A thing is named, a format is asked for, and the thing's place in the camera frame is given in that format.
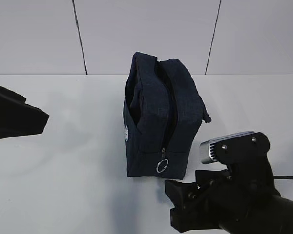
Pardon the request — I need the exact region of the dark navy fabric lunch bag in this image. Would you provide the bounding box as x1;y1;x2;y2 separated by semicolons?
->
123;52;211;179

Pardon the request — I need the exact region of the silver wrist camera on right arm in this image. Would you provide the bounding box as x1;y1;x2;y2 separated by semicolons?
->
199;131;274;186

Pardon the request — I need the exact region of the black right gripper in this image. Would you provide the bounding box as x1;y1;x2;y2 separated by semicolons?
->
164;169;248;231

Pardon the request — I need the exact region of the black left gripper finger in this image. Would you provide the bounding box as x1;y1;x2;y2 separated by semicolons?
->
0;86;49;139

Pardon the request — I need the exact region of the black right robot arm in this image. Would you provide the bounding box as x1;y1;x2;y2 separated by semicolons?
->
164;170;293;234

